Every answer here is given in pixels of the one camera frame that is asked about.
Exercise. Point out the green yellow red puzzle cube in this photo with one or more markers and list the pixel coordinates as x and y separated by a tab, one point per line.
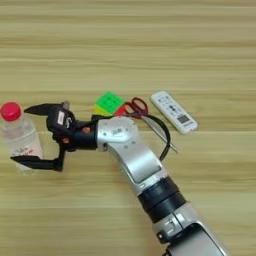
108	101

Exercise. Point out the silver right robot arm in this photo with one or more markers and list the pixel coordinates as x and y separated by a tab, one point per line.
140	156

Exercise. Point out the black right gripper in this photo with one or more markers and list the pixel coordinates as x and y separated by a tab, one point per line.
83	136

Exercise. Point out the clear water bottle red cap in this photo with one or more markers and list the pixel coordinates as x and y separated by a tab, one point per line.
20	136

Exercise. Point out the white remote control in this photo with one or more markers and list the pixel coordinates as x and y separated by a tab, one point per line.
173	111

